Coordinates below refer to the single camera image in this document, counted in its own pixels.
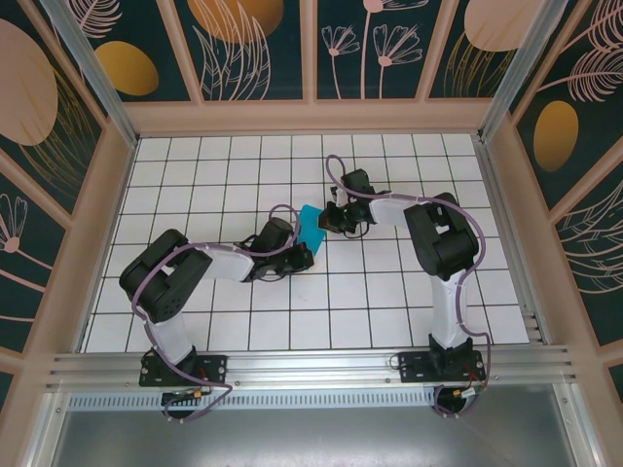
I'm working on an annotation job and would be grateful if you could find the blue paper sheet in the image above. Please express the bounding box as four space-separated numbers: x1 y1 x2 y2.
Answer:
295 203 328 257

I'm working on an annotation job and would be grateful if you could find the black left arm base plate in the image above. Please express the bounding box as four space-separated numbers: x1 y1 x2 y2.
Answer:
139 352 229 388

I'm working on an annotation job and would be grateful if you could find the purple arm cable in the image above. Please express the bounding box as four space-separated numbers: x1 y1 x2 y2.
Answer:
324 154 492 420
129 202 300 425

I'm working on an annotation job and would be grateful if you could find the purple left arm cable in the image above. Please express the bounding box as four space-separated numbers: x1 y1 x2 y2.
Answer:
129 202 300 425

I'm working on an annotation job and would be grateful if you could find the long aluminium mounting rail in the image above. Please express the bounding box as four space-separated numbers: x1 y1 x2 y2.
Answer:
46 343 579 391

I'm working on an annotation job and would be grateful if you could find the slotted grey cable duct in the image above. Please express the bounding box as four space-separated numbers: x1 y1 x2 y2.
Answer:
67 391 440 411

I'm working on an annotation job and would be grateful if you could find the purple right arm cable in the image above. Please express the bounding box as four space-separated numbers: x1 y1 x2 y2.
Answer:
324 154 492 420

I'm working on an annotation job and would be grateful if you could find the aluminium side rail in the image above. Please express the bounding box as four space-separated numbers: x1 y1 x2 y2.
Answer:
474 135 555 347

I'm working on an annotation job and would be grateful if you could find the aluminium frame post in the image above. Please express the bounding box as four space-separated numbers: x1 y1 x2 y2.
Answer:
478 0 569 143
39 0 141 148

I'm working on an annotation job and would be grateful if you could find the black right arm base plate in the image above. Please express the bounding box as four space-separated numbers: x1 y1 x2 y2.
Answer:
397 349 486 386

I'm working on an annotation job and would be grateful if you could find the grey metal sheet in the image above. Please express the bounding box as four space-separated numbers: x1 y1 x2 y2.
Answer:
48 408 598 467

